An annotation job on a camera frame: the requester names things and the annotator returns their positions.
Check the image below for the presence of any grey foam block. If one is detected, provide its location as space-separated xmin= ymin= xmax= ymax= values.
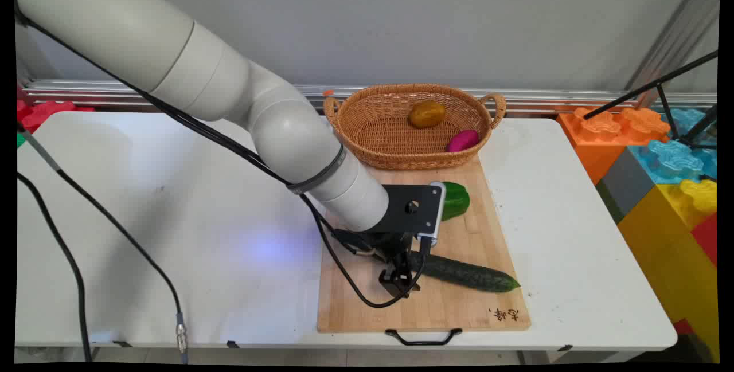
xmin=595 ymin=147 xmax=656 ymax=224

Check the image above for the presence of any aluminium frame post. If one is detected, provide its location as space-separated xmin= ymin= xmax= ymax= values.
xmin=624 ymin=0 xmax=721 ymax=110

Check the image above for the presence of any black tripod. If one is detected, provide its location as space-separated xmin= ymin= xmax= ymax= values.
xmin=583 ymin=50 xmax=719 ymax=151

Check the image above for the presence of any aluminium rail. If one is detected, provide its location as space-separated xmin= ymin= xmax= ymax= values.
xmin=22 ymin=79 xmax=718 ymax=116

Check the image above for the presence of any black cutting board handle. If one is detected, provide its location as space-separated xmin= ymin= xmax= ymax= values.
xmin=385 ymin=328 xmax=463 ymax=347

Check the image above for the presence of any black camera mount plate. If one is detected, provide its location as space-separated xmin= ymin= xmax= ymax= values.
xmin=367 ymin=184 xmax=446 ymax=236

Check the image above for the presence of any yellow-brown potato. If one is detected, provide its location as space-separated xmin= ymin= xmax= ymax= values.
xmin=408 ymin=101 xmax=447 ymax=129

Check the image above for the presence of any orange foam block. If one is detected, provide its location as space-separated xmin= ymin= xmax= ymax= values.
xmin=557 ymin=106 xmax=671 ymax=185

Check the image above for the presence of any woven wicker basket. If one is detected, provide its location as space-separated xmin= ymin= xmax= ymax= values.
xmin=323 ymin=84 xmax=507 ymax=171

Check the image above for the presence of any plain black hanging cable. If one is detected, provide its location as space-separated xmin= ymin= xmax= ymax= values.
xmin=17 ymin=171 xmax=93 ymax=363

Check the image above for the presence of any dark green cucumber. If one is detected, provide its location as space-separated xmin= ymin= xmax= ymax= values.
xmin=406 ymin=250 xmax=521 ymax=293

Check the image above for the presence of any magenta sweet potato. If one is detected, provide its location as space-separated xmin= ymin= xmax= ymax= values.
xmin=447 ymin=130 xmax=481 ymax=153

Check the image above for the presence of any black camera cable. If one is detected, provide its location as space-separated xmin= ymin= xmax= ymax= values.
xmin=298 ymin=189 xmax=430 ymax=309

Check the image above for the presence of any red foam puzzle piece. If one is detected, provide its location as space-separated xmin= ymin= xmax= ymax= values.
xmin=17 ymin=100 xmax=96 ymax=135

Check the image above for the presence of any grey arm cable strap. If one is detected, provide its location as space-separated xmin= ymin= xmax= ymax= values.
xmin=286 ymin=143 xmax=348 ymax=195

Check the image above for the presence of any blue foam block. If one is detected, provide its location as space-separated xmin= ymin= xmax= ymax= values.
xmin=628 ymin=107 xmax=719 ymax=185

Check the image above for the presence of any green bell pepper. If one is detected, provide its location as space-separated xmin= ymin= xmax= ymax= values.
xmin=440 ymin=181 xmax=471 ymax=222

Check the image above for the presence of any bamboo cutting board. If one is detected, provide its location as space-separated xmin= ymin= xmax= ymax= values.
xmin=317 ymin=129 xmax=532 ymax=334

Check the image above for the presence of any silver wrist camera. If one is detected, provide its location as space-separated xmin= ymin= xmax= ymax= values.
xmin=416 ymin=181 xmax=447 ymax=248

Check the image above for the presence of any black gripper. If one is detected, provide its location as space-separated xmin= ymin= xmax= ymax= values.
xmin=367 ymin=231 xmax=423 ymax=299

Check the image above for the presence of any red foam block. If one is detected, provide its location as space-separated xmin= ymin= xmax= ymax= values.
xmin=690 ymin=213 xmax=719 ymax=268

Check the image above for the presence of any black cable with metal connector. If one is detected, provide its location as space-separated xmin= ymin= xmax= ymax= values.
xmin=17 ymin=123 xmax=190 ymax=363

